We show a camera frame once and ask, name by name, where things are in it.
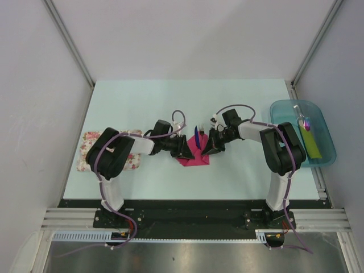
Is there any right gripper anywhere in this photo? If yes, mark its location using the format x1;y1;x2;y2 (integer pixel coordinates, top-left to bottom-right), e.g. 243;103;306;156
201;127;237;156

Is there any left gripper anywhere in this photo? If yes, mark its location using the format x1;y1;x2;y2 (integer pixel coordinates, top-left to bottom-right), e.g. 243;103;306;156
160;134;195;160

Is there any pink paper napkin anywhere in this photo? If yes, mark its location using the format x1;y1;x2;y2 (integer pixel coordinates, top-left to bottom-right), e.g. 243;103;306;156
177;134;210;167

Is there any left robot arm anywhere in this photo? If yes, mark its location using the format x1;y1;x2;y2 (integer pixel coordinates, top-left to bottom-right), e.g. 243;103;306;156
86;119;195;228

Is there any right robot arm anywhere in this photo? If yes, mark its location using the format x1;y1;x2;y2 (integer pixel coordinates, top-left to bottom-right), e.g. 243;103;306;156
202;109;306;228

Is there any teal plastic bin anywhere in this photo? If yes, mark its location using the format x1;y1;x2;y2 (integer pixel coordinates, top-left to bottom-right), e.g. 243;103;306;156
270;100;336;168

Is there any floral tray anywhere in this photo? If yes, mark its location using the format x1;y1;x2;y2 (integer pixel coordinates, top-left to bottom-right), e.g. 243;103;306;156
76;131;141;172

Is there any silver utensil in bin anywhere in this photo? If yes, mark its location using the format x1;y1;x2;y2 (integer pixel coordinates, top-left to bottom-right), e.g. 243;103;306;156
293;105;304;127

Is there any iridescent fork in bin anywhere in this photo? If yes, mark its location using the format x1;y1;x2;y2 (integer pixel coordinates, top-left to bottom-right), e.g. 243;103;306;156
303;117;311;131

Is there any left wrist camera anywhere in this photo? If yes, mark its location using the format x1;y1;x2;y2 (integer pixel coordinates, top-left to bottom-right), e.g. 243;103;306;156
172;121;186;133

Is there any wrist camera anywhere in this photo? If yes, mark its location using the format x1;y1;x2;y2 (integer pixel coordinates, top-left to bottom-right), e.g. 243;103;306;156
210;114;221;130
172;121;186;133

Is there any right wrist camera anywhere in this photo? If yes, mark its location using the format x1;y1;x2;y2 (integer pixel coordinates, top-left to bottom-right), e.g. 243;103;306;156
210;114;221;130

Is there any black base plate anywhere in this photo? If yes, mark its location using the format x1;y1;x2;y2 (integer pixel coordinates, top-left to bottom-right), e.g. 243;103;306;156
58;199;332;240

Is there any aluminium frame rail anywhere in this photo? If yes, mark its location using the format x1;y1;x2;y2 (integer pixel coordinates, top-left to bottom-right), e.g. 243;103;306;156
41;208;351;232

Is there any white cable duct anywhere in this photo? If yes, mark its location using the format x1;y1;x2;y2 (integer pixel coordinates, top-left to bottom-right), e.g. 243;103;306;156
53;230;112;242

